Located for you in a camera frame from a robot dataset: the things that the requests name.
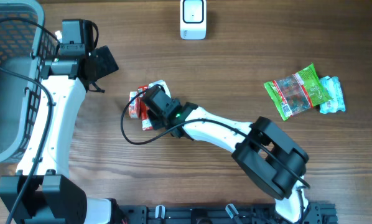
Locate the red stick sachet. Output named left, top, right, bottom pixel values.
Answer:
left=139, top=95, right=153, bottom=131

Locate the red Kleenex tissue pack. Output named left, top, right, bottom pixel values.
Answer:
left=128, top=91, right=141, bottom=119

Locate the green snack bag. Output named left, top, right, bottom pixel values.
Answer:
left=264, top=63, right=332, bottom=121

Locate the mint wet wipes pack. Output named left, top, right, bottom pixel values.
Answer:
left=320, top=76, right=346, bottom=114

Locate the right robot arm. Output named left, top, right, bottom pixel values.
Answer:
left=147, top=101, right=310, bottom=223

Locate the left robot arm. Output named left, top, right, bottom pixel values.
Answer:
left=0, top=46, right=124, bottom=223

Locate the white barcode scanner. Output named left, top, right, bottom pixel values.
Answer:
left=180, top=0, right=207, bottom=40

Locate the grey plastic shopping basket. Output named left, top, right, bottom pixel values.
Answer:
left=0, top=1, right=57, bottom=163

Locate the black right camera cable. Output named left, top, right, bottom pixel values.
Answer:
left=119, top=83, right=311, bottom=224

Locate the black camera cable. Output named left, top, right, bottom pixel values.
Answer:
left=0, top=17, right=62, bottom=224
left=119, top=83, right=311, bottom=224

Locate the black left camera cable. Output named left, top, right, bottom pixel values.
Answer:
left=0, top=17, right=62, bottom=224

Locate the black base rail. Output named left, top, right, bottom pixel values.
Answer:
left=120, top=202, right=338, bottom=224

